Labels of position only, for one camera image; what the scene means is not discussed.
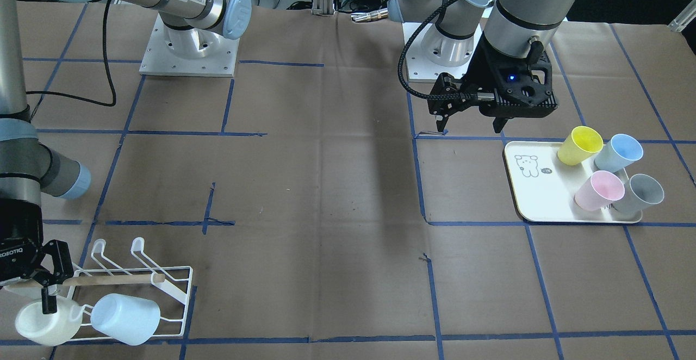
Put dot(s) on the pink cup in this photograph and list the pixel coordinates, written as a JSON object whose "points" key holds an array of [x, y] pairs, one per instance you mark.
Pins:
{"points": [[600, 190]]}

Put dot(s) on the light blue cup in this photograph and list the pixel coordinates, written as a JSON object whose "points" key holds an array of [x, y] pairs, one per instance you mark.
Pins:
{"points": [[621, 151], [129, 319]]}

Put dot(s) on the pale green cup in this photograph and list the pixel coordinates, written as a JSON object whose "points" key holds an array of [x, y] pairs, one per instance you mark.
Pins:
{"points": [[50, 329]]}

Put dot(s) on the white wire cup rack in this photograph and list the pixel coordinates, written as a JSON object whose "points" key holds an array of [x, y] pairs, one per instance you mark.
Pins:
{"points": [[171, 287]]}

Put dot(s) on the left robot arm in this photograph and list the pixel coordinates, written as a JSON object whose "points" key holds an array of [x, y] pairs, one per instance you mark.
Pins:
{"points": [[510, 26]]}

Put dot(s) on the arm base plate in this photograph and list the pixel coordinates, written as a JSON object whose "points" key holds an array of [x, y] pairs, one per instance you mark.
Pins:
{"points": [[188, 53], [431, 53]]}

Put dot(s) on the yellow cup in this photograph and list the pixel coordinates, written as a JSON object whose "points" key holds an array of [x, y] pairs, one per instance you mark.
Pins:
{"points": [[583, 142]]}

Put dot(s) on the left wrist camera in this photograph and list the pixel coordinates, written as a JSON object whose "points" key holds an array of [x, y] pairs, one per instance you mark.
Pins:
{"points": [[520, 89]]}

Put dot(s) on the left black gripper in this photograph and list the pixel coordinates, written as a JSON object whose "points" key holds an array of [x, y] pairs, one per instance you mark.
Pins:
{"points": [[482, 69]]}

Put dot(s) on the cream plastic tray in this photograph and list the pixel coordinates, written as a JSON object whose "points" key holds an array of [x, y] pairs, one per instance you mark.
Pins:
{"points": [[543, 187]]}

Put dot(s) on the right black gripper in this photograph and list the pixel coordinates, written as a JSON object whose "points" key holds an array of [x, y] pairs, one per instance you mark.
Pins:
{"points": [[19, 232]]}

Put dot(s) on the grey cup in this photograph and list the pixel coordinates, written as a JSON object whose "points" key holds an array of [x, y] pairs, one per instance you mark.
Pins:
{"points": [[641, 191]]}

